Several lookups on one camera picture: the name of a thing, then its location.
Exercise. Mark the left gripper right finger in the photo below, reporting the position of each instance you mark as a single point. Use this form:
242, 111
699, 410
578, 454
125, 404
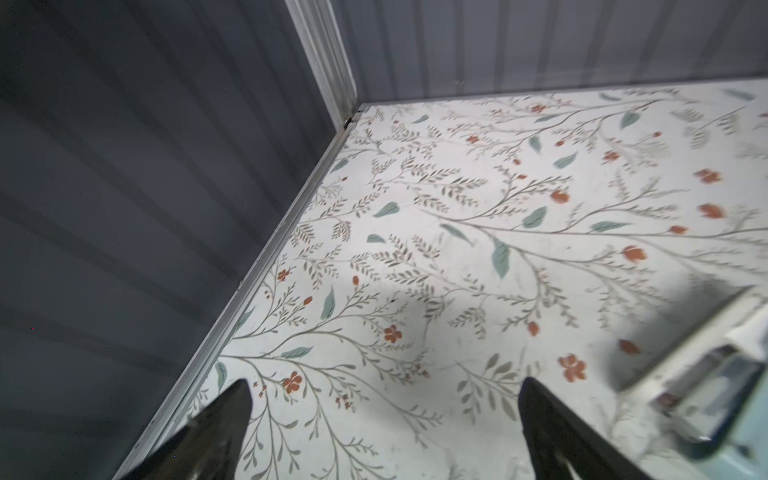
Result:
561, 444

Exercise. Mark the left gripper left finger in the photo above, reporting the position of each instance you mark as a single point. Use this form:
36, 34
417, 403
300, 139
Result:
208, 446

